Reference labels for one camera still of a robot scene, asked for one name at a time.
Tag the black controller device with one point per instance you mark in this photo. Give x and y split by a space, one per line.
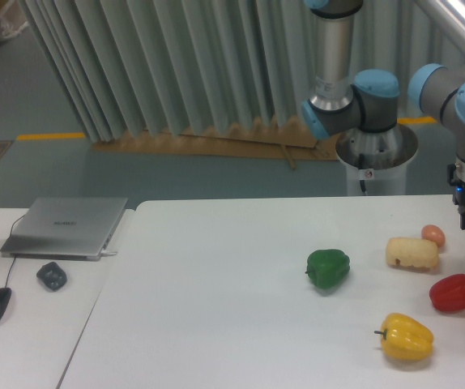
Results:
52 276

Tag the brown egg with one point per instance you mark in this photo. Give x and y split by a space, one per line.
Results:
434 234

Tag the yellow bell pepper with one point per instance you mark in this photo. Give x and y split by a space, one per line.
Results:
404 338

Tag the red bell pepper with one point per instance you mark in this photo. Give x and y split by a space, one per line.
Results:
448 294

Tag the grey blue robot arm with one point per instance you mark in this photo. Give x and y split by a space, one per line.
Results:
367 105

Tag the grey green curtain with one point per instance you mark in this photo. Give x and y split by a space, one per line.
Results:
220 68

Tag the brown cardboard sheet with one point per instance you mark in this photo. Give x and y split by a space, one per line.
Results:
224 144

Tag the green bell pepper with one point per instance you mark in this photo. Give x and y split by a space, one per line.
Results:
327 268

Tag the silver laptop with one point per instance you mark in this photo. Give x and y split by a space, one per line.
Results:
65 228

